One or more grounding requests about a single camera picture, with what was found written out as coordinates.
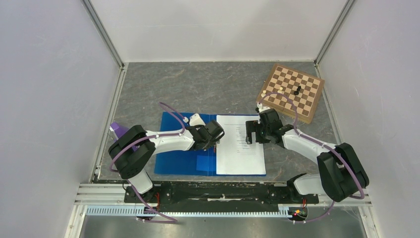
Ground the blue plastic folder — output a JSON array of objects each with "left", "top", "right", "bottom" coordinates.
[{"left": 154, "top": 112, "right": 267, "bottom": 178}]

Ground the white paper sheet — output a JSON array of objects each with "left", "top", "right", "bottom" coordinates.
[{"left": 216, "top": 115, "right": 266, "bottom": 176}]

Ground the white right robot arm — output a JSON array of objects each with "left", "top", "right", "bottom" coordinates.
[{"left": 245, "top": 109, "right": 369, "bottom": 202}]

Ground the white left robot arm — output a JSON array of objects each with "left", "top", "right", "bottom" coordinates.
[{"left": 108, "top": 120, "right": 224, "bottom": 202}]

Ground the black chess piece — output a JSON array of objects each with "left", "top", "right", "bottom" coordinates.
[{"left": 293, "top": 86, "right": 302, "bottom": 96}]

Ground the wooden chessboard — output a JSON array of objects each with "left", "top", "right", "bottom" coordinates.
[{"left": 257, "top": 63, "right": 325, "bottom": 124}]

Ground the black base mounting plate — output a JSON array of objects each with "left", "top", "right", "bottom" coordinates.
[{"left": 142, "top": 181, "right": 319, "bottom": 212}]

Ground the purple plastic object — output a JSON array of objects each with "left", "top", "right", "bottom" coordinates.
[{"left": 109, "top": 122, "right": 129, "bottom": 141}]

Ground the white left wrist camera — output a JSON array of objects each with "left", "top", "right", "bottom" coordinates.
[{"left": 183, "top": 113, "right": 206, "bottom": 126}]

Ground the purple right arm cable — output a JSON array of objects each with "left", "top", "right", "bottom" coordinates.
[{"left": 256, "top": 93, "right": 366, "bottom": 225}]

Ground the white slotted cable duct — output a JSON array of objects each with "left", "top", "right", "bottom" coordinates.
[{"left": 86, "top": 205, "right": 307, "bottom": 218}]

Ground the aluminium frame post right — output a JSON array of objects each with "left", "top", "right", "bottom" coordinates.
[{"left": 314, "top": 0, "right": 356, "bottom": 68}]

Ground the aluminium frame post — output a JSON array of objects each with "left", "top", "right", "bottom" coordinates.
[
  {"left": 81, "top": 0, "right": 125, "bottom": 68},
  {"left": 314, "top": 0, "right": 356, "bottom": 68}
]

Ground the aluminium frame post left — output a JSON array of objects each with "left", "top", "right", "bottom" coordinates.
[{"left": 81, "top": 0, "right": 125, "bottom": 68}]

